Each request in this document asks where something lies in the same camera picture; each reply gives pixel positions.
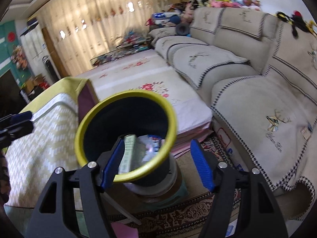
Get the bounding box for black tower fan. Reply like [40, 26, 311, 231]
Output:
[42, 55, 60, 83]

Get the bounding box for toothpaste tube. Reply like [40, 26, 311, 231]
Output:
[133, 135, 165, 167]

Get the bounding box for floral floor mat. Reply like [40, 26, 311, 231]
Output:
[79, 50, 212, 157]

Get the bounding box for cream curtains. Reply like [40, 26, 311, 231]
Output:
[34, 0, 167, 76]

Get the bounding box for yellow rimmed trash bin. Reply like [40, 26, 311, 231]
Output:
[74, 90, 177, 190]

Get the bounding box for green grey drink carton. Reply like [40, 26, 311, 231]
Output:
[118, 135, 137, 174]

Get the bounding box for pile of plush toys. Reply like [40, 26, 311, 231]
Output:
[168, 0, 261, 24]

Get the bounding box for beige sofa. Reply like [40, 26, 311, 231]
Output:
[150, 7, 316, 220]

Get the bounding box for black yellow plush toy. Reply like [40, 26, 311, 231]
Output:
[276, 11, 316, 38]

